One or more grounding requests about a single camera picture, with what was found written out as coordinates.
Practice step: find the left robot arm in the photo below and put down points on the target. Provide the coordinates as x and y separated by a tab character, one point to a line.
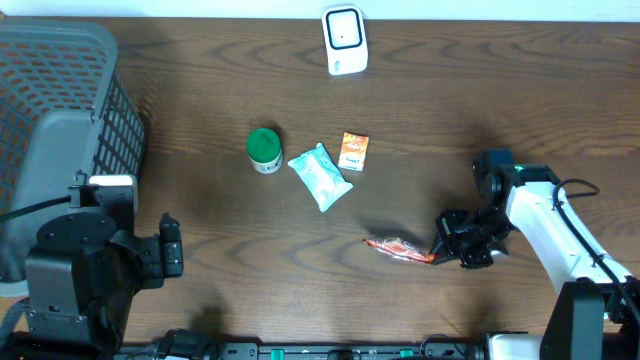
82	276

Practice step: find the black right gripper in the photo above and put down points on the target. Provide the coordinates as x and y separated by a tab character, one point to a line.
446	222

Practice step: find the green lid white jar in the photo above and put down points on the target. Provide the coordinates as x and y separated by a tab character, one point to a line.
264	150

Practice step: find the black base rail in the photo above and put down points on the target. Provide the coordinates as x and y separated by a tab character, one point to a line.
181	344

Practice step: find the grey plastic mesh basket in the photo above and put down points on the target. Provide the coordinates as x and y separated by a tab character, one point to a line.
64	111

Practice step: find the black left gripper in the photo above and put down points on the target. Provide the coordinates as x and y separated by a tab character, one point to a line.
151	266

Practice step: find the orange tissue pack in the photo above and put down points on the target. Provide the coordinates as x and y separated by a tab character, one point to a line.
353	152

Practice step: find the orange red candy bar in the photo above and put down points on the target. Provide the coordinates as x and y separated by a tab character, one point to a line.
400	249

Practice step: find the white barcode scanner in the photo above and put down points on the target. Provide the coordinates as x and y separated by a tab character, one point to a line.
345	40

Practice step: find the teal wet wipes pack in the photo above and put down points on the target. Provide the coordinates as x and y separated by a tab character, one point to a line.
321	176

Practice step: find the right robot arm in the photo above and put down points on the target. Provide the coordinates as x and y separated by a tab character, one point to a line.
596	314

